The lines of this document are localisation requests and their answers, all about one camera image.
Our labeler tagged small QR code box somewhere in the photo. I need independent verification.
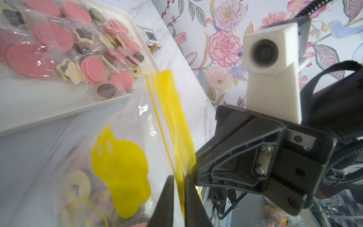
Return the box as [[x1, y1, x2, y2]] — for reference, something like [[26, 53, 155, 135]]
[[136, 25, 162, 49]]

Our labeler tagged white rectangular tray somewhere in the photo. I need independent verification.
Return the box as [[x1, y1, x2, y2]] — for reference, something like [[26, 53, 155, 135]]
[[1, 1, 158, 135]]

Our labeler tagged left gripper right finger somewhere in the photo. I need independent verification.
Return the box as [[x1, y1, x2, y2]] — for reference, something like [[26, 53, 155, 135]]
[[184, 175, 213, 227]]

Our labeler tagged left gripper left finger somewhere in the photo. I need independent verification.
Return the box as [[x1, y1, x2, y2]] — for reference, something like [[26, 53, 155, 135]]
[[147, 175, 175, 227]]

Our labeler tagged pile of poured cookies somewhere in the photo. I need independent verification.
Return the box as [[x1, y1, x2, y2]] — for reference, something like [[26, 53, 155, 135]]
[[1, 1, 150, 102]]

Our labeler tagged ziploc bag of cookies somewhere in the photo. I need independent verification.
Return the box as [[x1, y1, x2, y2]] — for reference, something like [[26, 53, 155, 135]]
[[54, 70, 196, 227]]

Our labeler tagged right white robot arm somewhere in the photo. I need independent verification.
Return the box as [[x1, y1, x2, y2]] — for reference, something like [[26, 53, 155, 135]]
[[189, 1, 363, 215]]

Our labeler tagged small golden bone charm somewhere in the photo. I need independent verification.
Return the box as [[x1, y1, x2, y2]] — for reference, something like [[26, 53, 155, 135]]
[[150, 44, 159, 55]]

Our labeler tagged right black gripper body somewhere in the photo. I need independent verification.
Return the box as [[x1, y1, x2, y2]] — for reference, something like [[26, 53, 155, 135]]
[[263, 128, 337, 216]]

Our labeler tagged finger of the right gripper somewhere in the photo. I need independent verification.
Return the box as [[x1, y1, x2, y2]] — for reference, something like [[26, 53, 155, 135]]
[[192, 105, 286, 194]]

